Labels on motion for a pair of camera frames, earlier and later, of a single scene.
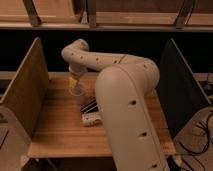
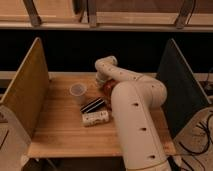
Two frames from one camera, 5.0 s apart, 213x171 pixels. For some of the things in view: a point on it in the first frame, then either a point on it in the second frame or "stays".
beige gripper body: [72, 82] to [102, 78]
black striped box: [91, 107] stays
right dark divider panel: [181, 94] stays
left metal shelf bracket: [32, 11] stays
